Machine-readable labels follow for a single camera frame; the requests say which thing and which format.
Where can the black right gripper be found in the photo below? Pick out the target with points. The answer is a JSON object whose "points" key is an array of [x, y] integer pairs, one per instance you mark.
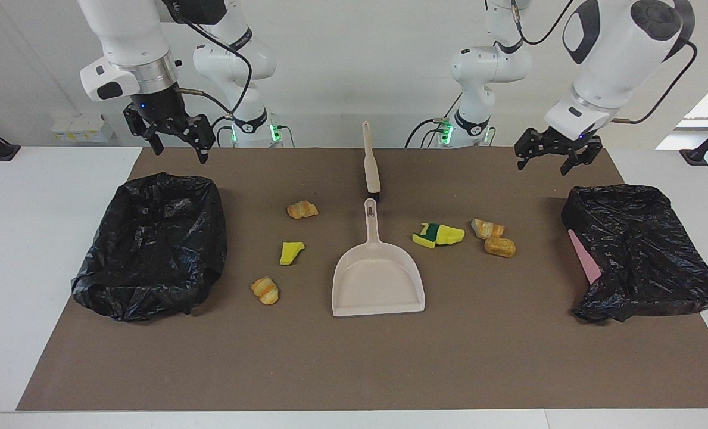
{"points": [[154, 107]]}

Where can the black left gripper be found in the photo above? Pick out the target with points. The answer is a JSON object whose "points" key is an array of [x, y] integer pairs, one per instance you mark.
{"points": [[568, 143]]}

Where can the pale toy bread slice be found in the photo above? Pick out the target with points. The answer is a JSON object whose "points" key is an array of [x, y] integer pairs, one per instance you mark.
{"points": [[486, 228]]}

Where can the brown toy bread roll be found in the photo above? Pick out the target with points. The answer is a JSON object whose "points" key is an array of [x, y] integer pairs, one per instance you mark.
{"points": [[500, 247]]}

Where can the plain yellow sponge piece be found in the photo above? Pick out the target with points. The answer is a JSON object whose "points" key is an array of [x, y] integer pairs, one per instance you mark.
{"points": [[451, 235]]}

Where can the yellow and green sponge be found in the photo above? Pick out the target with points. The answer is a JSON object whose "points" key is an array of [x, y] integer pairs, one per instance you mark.
{"points": [[428, 233]]}

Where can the toy croissant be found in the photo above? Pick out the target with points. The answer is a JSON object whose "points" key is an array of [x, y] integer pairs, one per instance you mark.
{"points": [[265, 291], [302, 210]]}

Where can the yellow sponge wedge piece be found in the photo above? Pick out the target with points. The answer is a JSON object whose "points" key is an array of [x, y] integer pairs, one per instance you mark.
{"points": [[291, 253]]}

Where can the beige hand brush black bristles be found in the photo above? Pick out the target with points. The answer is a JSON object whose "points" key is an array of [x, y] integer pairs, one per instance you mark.
{"points": [[370, 170]]}

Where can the beige plastic dustpan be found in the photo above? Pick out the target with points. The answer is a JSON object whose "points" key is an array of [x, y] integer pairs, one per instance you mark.
{"points": [[377, 286]]}

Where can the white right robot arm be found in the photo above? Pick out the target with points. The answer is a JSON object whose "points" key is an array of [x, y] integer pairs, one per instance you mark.
{"points": [[127, 30]]}

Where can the pink plastic bin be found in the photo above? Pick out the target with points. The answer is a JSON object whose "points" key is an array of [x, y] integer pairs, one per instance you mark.
{"points": [[586, 256]]}

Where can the black trash bag pink bin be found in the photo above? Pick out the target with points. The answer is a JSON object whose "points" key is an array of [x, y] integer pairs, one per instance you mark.
{"points": [[645, 256]]}

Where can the brown table mat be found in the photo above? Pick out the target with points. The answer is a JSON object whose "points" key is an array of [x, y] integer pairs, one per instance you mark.
{"points": [[354, 369]]}

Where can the white wall socket box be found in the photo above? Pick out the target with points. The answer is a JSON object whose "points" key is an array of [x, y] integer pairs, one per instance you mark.
{"points": [[83, 128]]}

